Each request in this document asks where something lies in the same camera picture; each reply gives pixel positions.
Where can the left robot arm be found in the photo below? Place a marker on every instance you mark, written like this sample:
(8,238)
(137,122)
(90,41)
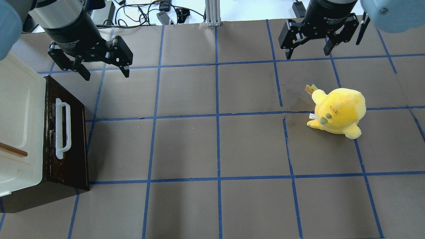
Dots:
(44,13)

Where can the yellow plush dinosaur toy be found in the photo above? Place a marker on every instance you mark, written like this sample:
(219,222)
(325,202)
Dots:
(338,112)

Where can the dark brown wooden drawer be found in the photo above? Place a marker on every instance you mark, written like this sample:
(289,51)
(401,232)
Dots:
(64,159)

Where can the white plastic drawer handle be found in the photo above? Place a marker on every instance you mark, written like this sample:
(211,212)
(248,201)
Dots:
(63,135)

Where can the cream plastic cabinet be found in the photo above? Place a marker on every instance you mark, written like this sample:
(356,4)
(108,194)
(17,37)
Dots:
(22,96)

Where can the brown wooden cabinet handle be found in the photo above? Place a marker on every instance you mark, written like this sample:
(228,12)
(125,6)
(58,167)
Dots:
(12,150)

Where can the black power adapter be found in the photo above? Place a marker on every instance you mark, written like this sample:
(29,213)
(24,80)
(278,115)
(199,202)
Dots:
(164,18)

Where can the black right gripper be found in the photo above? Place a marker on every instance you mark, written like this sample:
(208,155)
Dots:
(327,15)

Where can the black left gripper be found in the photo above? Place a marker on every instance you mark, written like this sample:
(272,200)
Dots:
(75,34)

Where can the aluminium frame post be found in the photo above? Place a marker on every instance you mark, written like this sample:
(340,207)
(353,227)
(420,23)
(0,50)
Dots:
(212,13)

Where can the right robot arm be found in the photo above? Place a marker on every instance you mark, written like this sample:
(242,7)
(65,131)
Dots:
(391,16)

